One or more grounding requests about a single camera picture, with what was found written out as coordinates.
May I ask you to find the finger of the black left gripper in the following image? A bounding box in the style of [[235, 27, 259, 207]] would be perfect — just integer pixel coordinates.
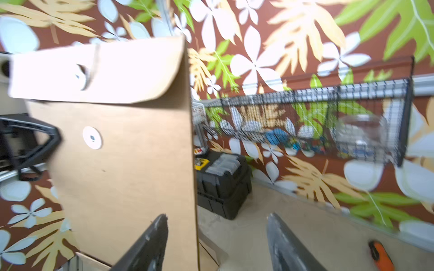
[[1, 114, 62, 181]]

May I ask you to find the orange handled screwdriver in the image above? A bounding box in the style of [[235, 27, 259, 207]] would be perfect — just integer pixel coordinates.
[[368, 240, 395, 271]]

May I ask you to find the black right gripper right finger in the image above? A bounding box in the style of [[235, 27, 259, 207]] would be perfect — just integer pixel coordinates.
[[266, 213, 326, 271]]

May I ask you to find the black wire basket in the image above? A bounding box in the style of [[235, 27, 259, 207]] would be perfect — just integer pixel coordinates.
[[192, 56, 415, 166]]

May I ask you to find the kraft file bag with string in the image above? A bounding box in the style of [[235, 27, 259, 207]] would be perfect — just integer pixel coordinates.
[[57, 252, 111, 271]]

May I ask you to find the blue object in basket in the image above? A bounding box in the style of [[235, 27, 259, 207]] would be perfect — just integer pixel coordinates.
[[265, 128, 289, 145]]

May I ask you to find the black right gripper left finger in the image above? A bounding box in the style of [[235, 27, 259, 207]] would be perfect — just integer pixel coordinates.
[[110, 214, 168, 271]]

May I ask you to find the black plastic toolbox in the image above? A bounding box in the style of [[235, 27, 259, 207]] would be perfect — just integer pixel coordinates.
[[194, 151, 252, 220]]

